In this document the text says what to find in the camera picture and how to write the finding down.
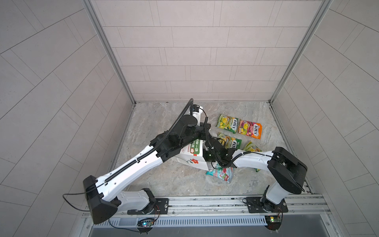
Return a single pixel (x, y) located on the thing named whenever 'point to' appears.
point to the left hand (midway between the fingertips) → (216, 126)
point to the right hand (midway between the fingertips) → (195, 157)
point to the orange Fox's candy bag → (250, 129)
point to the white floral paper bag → (192, 154)
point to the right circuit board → (274, 222)
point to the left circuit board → (145, 222)
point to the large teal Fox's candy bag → (226, 174)
